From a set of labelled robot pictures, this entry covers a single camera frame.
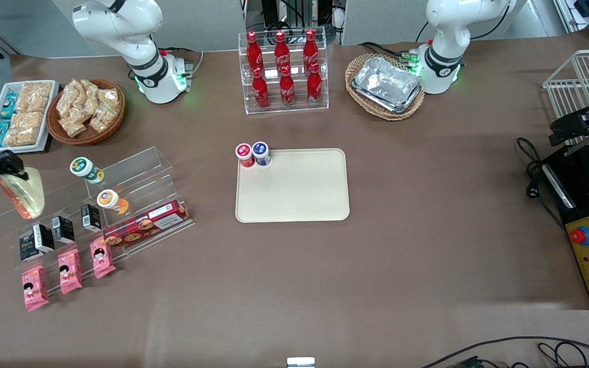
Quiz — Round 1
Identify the triangle sandwich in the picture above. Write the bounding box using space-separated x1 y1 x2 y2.
0 166 46 221

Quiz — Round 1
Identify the beige plastic tray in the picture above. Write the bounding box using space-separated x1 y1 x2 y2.
235 148 350 223

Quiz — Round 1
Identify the beige cracker pack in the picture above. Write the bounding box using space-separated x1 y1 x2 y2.
3 111 45 148
16 82 54 113

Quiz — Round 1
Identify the green label gum bottle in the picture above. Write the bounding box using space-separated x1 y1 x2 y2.
70 156 105 184

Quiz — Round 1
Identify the clear bag of biscuits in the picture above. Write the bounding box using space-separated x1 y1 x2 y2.
97 88 122 111
56 79 83 119
87 104 119 133
79 80 100 119
59 116 88 138

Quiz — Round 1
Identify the small black white box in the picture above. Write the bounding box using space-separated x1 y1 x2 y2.
53 217 76 245
80 203 102 232
33 224 55 253

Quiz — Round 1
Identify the black machine with yellow panel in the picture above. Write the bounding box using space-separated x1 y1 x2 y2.
539 144 589 311

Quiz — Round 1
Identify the black box with gold print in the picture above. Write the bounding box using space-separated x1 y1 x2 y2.
19 233 44 263

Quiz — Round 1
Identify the dark brown wicker basket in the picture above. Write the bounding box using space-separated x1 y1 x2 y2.
46 78 126 146

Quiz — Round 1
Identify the orange label gum bottle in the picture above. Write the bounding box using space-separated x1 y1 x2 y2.
96 189 130 215

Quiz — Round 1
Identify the pink snack packet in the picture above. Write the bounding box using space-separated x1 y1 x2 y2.
89 239 117 279
21 264 50 312
58 249 83 295

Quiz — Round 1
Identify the clear acrylic stepped display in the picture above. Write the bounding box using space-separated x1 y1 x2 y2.
0 146 196 295

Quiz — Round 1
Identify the red cookie box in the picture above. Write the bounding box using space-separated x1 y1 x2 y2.
102 200 192 248

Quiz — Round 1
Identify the aluminium foil container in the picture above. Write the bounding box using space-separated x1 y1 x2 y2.
351 84 423 114
353 56 422 106

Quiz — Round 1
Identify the light tan wicker basket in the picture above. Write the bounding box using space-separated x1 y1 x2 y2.
345 53 426 122

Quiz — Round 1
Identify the red gum bottle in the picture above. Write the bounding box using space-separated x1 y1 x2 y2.
235 143 256 168

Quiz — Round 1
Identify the blue gum bottle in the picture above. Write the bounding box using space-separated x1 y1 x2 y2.
252 142 271 167

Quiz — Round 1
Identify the clear acrylic bottle rack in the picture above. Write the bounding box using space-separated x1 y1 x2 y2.
238 30 329 115

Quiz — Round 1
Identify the red cola bottle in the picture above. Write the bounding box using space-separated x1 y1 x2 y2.
251 66 271 110
279 65 297 107
245 31 265 73
274 30 291 72
303 29 320 70
306 62 324 106

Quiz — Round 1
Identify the white wire basket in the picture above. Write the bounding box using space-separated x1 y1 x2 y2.
542 48 589 147

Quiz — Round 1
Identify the black power cable with plug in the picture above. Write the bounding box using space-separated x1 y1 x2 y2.
516 136 569 232

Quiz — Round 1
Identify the black base cable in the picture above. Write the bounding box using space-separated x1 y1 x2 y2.
358 40 421 67

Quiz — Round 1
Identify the grey base cable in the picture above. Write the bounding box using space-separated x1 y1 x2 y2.
158 47 205 78

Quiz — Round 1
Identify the long black cable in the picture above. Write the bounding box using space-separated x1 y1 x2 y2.
419 335 589 368

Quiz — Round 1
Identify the looped black cable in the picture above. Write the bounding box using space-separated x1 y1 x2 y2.
537 341 589 368

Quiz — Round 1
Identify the black cable bundle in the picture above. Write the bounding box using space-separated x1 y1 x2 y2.
242 0 347 45

